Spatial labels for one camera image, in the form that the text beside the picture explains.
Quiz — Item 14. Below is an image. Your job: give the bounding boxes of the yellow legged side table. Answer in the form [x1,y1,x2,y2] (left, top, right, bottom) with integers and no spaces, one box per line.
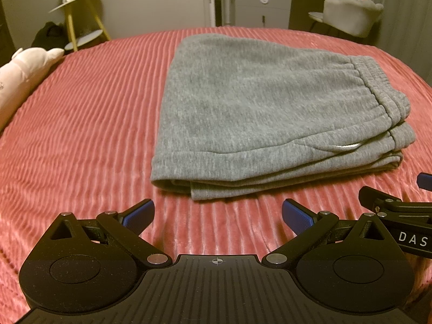
[49,0,111,52]

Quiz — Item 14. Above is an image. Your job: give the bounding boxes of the grey sweatpants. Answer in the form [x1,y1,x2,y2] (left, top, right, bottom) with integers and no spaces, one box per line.
[151,34,415,200]

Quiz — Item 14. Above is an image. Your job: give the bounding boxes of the black bag on floor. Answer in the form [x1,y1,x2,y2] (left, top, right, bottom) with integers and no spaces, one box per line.
[31,21,69,50]

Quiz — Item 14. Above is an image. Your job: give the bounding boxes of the grey drawer cabinet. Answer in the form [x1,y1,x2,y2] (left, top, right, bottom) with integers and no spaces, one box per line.
[229,0,292,29]

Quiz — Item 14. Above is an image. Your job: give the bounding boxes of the pink plush pillow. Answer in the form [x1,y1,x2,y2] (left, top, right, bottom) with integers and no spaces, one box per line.
[0,48,65,130]

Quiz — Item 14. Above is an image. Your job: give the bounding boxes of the pink ribbed bedspread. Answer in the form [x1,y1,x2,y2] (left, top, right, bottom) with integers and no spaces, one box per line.
[1,27,431,323]

